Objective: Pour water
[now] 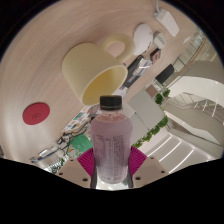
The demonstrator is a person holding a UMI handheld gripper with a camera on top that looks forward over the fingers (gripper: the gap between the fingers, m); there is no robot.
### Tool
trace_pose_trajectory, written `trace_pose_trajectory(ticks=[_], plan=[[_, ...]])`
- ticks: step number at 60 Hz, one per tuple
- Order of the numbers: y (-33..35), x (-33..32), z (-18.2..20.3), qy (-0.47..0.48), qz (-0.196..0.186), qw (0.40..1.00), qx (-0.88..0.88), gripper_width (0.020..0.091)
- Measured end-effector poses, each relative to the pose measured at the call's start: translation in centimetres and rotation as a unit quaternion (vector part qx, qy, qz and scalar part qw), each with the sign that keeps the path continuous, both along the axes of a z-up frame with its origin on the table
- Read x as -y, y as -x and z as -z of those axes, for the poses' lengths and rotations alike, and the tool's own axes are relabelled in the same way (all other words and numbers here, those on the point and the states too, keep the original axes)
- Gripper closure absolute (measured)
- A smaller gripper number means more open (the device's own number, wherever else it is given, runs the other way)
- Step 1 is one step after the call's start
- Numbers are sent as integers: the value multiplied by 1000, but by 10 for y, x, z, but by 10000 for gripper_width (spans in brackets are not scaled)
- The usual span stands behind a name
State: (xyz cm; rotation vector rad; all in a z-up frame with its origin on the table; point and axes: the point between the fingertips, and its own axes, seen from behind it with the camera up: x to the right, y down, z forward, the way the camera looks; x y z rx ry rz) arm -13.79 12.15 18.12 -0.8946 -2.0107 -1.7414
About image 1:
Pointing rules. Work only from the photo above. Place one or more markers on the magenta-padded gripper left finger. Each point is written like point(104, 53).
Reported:
point(71, 171)

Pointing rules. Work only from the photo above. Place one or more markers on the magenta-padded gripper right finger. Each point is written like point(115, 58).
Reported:
point(151, 170)

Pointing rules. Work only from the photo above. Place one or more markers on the purple drink bottle black cap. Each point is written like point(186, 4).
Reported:
point(111, 143)

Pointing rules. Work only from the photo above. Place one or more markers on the row of green plants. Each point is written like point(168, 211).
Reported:
point(59, 165)

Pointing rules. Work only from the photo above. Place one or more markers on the ceiling light strips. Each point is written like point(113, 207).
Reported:
point(173, 151)

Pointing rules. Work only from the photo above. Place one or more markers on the clear plastic packet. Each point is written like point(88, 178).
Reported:
point(43, 154)

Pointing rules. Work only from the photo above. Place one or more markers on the colourful sticker sheet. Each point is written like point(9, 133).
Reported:
point(78, 120)

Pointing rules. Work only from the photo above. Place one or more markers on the flat round red coaster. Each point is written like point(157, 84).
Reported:
point(36, 113)

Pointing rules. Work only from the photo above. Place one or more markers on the brown planter box with plants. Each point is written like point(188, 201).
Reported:
point(160, 96)

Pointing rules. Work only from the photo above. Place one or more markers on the black chair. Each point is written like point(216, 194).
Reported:
point(165, 74)

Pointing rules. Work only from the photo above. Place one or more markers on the cream yellow mug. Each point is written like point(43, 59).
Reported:
point(90, 71)

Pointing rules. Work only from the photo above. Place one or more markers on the black notebook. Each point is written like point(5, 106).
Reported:
point(134, 65)

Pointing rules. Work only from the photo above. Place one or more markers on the small black red case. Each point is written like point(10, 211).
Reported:
point(155, 54)

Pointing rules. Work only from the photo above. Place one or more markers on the glass railing with wooden handrail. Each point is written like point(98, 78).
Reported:
point(193, 50)

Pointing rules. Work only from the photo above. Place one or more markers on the small white case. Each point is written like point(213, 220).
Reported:
point(159, 39)

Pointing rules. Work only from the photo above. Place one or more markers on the white computer mouse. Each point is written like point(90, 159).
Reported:
point(143, 38)

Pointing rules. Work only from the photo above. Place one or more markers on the white power strip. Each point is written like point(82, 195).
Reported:
point(166, 20)

